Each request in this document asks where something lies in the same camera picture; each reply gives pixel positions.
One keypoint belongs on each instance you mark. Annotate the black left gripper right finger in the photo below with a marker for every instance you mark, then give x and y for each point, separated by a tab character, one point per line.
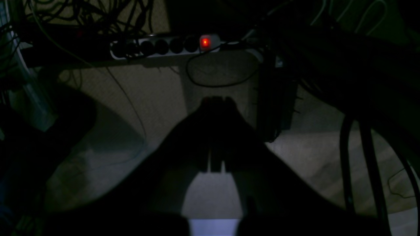
277	201

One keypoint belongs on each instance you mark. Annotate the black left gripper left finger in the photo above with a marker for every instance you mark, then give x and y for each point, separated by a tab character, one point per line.
148	201

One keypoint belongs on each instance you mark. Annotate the white power strip red switch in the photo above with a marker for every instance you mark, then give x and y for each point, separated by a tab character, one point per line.
154	46

